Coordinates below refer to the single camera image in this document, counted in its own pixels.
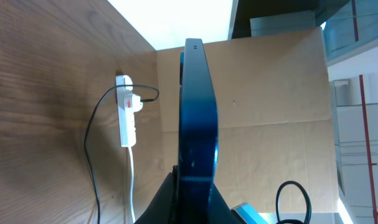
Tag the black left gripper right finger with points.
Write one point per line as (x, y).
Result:
(218, 211)

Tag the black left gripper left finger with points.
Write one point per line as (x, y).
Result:
(162, 208)

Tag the blue smartphone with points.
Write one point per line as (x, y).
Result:
(198, 135)

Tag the white power strip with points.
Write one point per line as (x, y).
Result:
(126, 117)

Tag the white USB charger plug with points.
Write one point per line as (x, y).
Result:
(136, 103)

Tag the brown cardboard panel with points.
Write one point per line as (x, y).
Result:
(273, 100)

